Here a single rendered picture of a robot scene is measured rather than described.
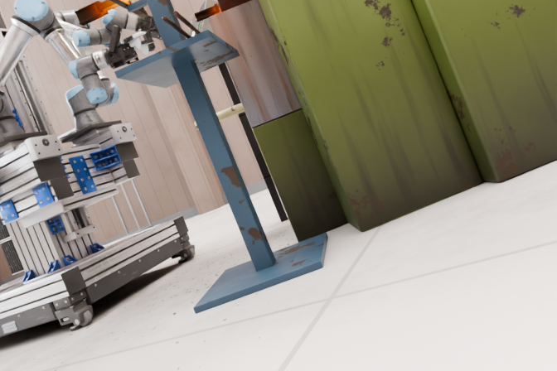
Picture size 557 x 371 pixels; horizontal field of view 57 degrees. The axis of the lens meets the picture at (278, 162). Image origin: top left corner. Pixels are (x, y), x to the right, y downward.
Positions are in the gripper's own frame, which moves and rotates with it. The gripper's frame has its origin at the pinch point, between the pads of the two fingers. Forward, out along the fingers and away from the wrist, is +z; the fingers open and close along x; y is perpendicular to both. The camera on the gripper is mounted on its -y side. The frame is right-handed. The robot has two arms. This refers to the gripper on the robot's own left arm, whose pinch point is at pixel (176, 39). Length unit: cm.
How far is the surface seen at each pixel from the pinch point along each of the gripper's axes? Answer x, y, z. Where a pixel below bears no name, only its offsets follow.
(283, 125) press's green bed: -69, -54, 31
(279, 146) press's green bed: -67, -62, 31
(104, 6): -74, -29, -38
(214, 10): -46.4, -4.1, 5.0
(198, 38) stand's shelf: -106, -46, -14
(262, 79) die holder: -69, -38, 21
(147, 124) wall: 420, 64, 57
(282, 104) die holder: -70, -46, 29
